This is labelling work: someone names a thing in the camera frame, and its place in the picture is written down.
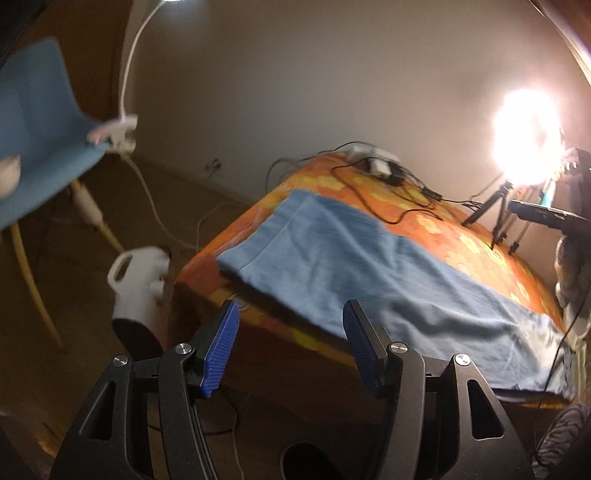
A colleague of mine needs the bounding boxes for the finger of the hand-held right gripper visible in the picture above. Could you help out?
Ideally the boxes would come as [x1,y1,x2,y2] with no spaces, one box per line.
[508,199,579,230]

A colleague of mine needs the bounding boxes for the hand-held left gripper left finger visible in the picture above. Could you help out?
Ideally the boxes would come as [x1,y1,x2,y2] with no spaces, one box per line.
[48,299,241,480]

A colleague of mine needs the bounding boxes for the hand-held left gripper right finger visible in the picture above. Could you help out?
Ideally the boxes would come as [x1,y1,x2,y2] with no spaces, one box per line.
[342,299,536,480]

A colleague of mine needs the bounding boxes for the light blue denim pants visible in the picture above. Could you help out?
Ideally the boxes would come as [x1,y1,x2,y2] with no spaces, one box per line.
[216,189,578,400]

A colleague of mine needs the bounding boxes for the person's right forearm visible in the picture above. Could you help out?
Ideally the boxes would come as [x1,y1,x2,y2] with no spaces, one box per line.
[554,235,591,324]

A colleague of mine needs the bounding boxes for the dark wooden table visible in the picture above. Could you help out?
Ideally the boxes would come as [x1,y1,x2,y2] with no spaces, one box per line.
[173,286,568,425]

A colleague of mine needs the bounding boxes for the white plastic jug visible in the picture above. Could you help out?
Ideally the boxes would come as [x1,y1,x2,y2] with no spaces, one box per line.
[107,247,169,324]

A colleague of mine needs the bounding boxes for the orange floral tablecloth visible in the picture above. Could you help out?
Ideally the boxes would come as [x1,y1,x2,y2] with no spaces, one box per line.
[173,154,568,370]

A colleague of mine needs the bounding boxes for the white power strip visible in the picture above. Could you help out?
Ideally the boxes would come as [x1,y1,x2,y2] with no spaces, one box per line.
[344,145,400,168]

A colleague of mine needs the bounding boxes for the person's patterned trousers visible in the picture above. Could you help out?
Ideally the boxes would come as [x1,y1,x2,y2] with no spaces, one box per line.
[531,401,591,480]

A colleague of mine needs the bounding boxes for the white clip-on desk lamp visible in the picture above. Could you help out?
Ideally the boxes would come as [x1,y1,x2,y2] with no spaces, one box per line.
[87,0,183,154]

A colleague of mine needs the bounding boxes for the white cup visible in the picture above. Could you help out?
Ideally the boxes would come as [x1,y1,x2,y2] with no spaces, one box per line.
[0,154,21,197]

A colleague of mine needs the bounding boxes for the blue plastic chair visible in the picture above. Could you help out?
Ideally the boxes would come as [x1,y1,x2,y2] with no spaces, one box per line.
[0,39,121,352]

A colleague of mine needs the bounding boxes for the brown wooden door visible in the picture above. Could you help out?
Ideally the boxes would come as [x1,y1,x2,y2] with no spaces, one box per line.
[41,0,134,121]

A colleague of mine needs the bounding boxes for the black floor cable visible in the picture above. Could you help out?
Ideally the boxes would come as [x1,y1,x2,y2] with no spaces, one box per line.
[203,388,242,437]

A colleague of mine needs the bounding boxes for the bright ring light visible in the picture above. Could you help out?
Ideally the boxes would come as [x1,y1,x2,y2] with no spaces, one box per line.
[492,88,566,185]

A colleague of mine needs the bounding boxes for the black ring light cable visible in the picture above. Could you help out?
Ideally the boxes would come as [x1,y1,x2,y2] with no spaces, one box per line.
[323,141,499,224]

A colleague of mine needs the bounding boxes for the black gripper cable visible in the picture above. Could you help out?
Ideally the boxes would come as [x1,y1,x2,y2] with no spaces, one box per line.
[536,295,588,409]

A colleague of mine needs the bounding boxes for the white lamp cable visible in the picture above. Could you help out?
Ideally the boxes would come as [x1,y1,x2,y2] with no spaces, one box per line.
[122,151,199,250]

